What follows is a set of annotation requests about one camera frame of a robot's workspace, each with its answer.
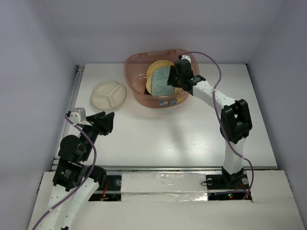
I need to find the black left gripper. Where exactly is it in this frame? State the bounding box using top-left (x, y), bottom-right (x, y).
top-left (80, 110), bottom-right (114, 160)

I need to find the light teal divided tray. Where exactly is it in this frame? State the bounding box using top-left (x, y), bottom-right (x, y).
top-left (152, 66), bottom-right (175, 96)

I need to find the orange round bear plate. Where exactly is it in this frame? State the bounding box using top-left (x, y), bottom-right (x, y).
top-left (146, 60), bottom-right (174, 78)

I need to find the beige bird-painted plate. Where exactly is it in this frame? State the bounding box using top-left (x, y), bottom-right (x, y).
top-left (146, 75), bottom-right (182, 96)

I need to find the cream three-section plate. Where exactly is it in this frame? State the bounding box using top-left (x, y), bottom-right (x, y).
top-left (91, 80), bottom-right (127, 111)

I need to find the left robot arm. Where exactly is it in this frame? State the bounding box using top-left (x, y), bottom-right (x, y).
top-left (32, 108), bottom-right (115, 230)

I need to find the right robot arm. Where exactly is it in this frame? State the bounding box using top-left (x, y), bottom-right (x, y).
top-left (167, 55), bottom-right (252, 190)

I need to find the blue yellow bin label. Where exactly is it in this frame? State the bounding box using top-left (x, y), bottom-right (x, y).
top-left (159, 97), bottom-right (185, 107)

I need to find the pink translucent plastic bin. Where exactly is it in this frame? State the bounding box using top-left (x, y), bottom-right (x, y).
top-left (124, 49), bottom-right (189, 108)

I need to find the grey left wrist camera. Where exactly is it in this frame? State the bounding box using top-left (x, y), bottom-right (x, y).
top-left (69, 108), bottom-right (86, 124)

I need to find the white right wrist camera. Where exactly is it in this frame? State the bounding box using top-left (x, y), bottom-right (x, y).
top-left (178, 55), bottom-right (191, 63)

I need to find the aluminium frame rail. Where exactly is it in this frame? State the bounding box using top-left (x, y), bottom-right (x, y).
top-left (49, 65), bottom-right (85, 172)

